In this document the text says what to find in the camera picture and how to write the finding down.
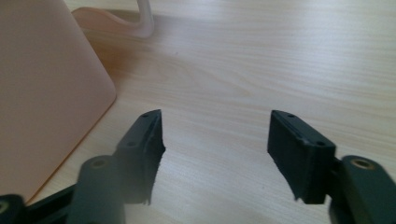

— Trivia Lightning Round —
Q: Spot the orange plastic cutting board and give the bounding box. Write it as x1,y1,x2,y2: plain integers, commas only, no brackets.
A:
0,0,118,203

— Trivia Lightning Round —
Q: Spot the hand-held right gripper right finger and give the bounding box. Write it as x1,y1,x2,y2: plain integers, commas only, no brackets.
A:
266,109,338,205

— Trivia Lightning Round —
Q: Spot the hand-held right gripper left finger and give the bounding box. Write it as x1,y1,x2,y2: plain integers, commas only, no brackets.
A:
112,108,166,206

